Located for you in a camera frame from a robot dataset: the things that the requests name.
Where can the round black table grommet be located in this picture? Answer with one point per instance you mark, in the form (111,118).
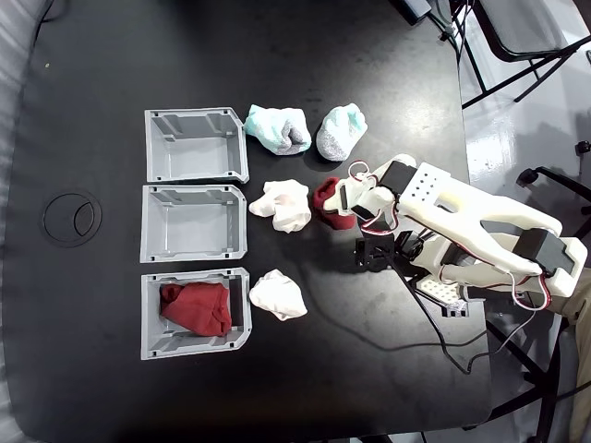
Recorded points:
(71,219)

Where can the dark red sock in bin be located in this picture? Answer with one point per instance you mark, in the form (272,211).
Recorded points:
(198,307)

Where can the teal sock with grey toe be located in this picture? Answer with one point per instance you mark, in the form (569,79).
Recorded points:
(274,127)

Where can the black metal frame under table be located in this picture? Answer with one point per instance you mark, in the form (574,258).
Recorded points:
(551,415)

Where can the white perforated clamp plate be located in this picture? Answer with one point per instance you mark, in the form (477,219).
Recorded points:
(438,290)

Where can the person's leg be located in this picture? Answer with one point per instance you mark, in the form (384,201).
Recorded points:
(579,300)

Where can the dark red sock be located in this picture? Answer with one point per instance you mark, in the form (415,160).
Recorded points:
(325,203)
(198,307)

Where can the grey bin holding red sock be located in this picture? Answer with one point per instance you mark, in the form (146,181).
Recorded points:
(150,318)

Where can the black chair base with casters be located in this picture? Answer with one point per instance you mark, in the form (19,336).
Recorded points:
(554,173)

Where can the white rolled sock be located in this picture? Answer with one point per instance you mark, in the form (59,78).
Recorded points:
(279,297)
(284,207)

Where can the empty grey plastic bin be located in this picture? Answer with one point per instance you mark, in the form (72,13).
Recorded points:
(194,223)
(198,152)

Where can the black frame chair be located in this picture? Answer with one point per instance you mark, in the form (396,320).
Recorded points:
(531,27)

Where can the speckled grey and teal sock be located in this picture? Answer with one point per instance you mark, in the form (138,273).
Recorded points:
(339,134)

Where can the grey power adapter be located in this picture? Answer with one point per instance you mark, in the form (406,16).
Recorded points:
(415,7)

